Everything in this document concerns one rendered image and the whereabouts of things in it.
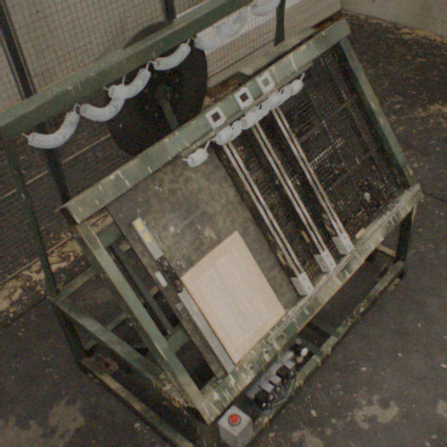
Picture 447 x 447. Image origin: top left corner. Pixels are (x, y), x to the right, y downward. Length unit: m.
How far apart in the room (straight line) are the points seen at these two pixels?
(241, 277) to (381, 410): 1.44
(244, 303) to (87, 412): 1.56
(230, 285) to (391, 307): 1.78
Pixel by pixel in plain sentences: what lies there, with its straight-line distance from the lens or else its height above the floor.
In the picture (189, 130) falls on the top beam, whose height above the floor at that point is 1.90.
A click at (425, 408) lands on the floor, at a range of 4.26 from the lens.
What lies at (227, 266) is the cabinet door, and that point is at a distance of 3.24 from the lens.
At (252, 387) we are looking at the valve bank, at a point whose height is 0.74.
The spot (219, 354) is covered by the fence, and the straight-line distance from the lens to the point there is 3.20.
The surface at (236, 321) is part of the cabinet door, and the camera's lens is 3.28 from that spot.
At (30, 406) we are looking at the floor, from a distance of 4.55.
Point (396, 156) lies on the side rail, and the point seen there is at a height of 1.11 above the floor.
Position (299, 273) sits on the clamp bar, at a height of 1.03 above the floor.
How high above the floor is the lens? 3.60
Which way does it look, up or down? 42 degrees down
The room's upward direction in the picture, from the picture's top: 7 degrees counter-clockwise
